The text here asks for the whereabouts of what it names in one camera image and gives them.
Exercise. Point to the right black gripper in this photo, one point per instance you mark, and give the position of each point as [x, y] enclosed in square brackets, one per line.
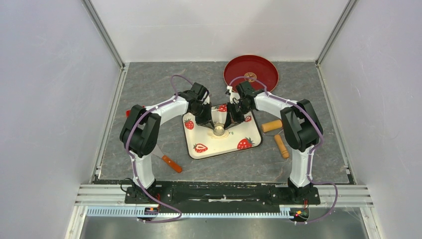
[232, 119]

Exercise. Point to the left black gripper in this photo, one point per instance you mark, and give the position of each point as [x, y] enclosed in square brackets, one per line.
[207, 121]

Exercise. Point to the white dough piece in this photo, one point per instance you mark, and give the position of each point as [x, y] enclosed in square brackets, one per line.
[218, 135]

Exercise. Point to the white strawberry tray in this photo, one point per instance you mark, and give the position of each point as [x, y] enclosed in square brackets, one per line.
[244, 136]

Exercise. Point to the wooden dough roller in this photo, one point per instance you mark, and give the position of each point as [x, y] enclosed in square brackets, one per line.
[274, 129]

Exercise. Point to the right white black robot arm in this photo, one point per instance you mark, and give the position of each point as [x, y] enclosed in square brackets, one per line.
[301, 127]

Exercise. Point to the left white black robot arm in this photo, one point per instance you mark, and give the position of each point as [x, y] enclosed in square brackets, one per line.
[140, 132]

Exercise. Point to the round red plate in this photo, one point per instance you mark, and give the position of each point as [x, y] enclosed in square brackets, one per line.
[257, 70]

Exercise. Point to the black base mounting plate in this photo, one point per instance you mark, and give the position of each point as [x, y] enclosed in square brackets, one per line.
[216, 197]

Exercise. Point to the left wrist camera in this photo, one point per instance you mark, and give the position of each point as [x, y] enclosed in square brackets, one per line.
[197, 93]

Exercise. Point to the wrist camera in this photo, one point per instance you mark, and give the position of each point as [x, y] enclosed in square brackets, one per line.
[242, 90]
[197, 93]

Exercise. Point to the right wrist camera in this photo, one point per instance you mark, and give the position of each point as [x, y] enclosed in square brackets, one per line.
[242, 90]

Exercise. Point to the metal scraper orange handle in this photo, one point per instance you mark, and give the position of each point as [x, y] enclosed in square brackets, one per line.
[158, 152]

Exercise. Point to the aluminium frame rail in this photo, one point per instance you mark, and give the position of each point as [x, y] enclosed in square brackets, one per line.
[108, 200]

